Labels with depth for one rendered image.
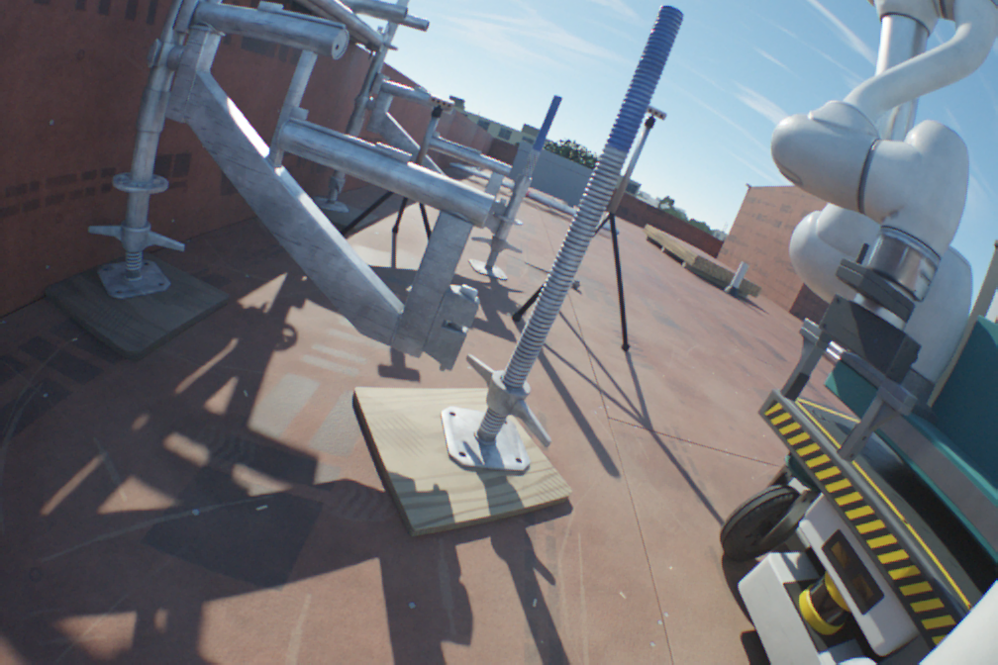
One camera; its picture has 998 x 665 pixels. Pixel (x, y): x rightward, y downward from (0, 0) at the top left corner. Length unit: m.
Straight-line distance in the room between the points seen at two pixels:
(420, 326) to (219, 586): 0.46
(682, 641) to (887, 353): 0.48
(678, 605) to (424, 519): 0.42
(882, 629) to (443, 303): 0.76
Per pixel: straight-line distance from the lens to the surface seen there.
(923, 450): 0.73
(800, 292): 9.46
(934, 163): 0.56
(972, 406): 0.89
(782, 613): 0.72
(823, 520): 0.69
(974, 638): 0.23
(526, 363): 0.66
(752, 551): 0.92
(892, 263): 0.53
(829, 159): 0.58
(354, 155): 0.62
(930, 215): 0.54
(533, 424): 0.67
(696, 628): 0.75
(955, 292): 0.81
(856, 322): 0.55
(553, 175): 6.51
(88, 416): 0.71
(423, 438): 0.72
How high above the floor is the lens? 0.48
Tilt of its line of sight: 18 degrees down
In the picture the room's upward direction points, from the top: 23 degrees clockwise
